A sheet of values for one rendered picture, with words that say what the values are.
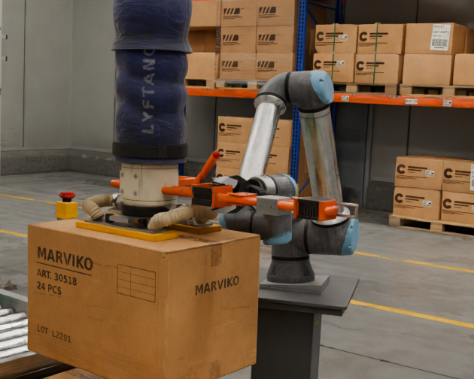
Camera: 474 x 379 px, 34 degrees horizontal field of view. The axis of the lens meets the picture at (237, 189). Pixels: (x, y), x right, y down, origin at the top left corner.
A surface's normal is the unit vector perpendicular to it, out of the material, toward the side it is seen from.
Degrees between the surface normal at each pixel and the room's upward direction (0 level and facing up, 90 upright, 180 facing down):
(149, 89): 70
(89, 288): 90
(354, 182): 90
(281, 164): 91
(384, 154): 90
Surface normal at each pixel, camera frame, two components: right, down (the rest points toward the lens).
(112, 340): -0.63, 0.07
